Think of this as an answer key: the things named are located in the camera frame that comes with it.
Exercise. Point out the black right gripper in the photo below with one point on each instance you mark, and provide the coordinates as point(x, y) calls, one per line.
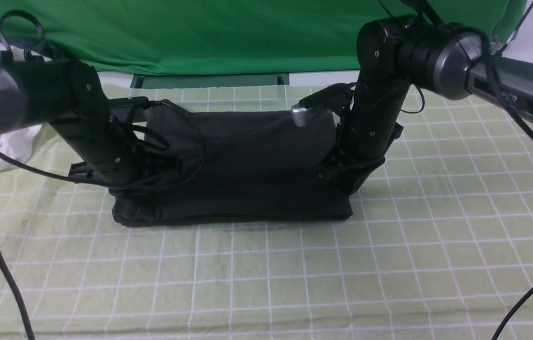
point(354, 157)

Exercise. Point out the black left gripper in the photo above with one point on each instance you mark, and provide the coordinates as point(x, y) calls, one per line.
point(133, 169)

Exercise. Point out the dark gray long-sleeve top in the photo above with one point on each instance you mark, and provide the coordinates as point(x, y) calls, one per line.
point(241, 166)

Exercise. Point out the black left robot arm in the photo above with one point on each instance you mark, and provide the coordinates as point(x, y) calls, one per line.
point(68, 96)

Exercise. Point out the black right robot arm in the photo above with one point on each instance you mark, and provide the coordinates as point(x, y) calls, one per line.
point(436, 71)

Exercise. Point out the white crumpled garment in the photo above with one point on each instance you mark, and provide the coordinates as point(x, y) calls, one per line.
point(18, 144)

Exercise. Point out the light green checkered tablecloth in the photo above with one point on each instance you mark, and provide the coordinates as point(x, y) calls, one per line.
point(440, 247)

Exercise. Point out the green backdrop cloth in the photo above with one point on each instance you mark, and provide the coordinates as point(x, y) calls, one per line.
point(79, 38)

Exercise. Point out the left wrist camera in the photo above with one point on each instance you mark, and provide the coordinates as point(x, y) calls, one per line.
point(130, 110)

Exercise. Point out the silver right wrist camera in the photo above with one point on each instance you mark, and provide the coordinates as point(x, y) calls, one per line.
point(335, 98)

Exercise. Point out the dark green metal bracket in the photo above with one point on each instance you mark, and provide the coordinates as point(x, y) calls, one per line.
point(187, 82)

